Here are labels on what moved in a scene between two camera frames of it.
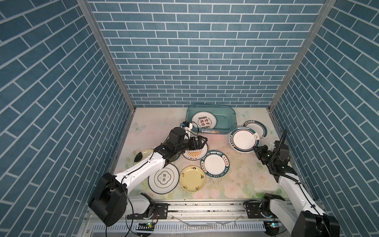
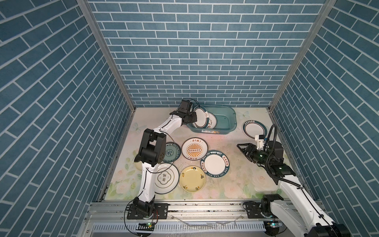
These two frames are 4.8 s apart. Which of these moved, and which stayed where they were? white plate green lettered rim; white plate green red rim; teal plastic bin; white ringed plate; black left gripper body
Moved: black left gripper body; white plate green red rim
Stayed: teal plastic bin; white ringed plate; white plate green lettered rim
